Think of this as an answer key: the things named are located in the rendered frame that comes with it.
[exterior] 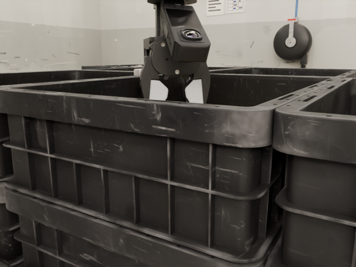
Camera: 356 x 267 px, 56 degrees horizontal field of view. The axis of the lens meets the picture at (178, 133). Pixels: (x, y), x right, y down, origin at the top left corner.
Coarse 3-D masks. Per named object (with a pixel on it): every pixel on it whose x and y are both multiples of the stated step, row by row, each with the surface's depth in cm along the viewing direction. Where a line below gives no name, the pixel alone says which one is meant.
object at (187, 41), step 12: (168, 12) 44; (180, 12) 45; (192, 12) 46; (168, 24) 42; (180, 24) 42; (192, 24) 43; (168, 36) 42; (180, 36) 40; (192, 36) 40; (204, 36) 41; (180, 48) 39; (192, 48) 39; (204, 48) 40; (180, 60) 40; (192, 60) 40; (204, 60) 41
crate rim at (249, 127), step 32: (0, 96) 34; (32, 96) 31; (64, 96) 29; (96, 96) 28; (288, 96) 29; (128, 128) 26; (160, 128) 24; (192, 128) 23; (224, 128) 22; (256, 128) 21
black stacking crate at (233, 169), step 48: (240, 96) 61; (48, 144) 32; (96, 144) 30; (144, 144) 27; (192, 144) 25; (48, 192) 35; (96, 192) 31; (144, 192) 28; (192, 192) 25; (240, 192) 23; (192, 240) 26; (240, 240) 24
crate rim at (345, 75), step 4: (236, 68) 92; (240, 68) 92; (244, 68) 95; (248, 68) 98; (252, 68) 100; (256, 68) 99; (260, 68) 99; (264, 68) 98; (268, 68) 97; (272, 68) 97; (276, 68) 96; (280, 68) 96; (284, 68) 95; (288, 68) 95; (292, 68) 94; (296, 68) 93; (300, 68) 93; (304, 68) 92; (308, 68) 92; (312, 68) 92; (316, 68) 92; (212, 72) 78; (216, 72) 80; (220, 72) 82; (224, 72) 83; (348, 72) 70; (352, 72) 70; (316, 76) 56; (320, 76) 56; (324, 76) 56; (328, 76) 56; (336, 76) 56; (340, 76) 56; (344, 76) 56; (348, 76) 60; (352, 76) 67
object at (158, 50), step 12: (156, 0) 47; (168, 0) 47; (180, 0) 47; (192, 0) 47; (156, 12) 51; (156, 24) 51; (156, 36) 52; (144, 48) 53; (156, 48) 46; (168, 48) 47; (144, 60) 54; (156, 60) 47; (168, 60) 47; (168, 72) 47; (180, 72) 48; (192, 72) 48
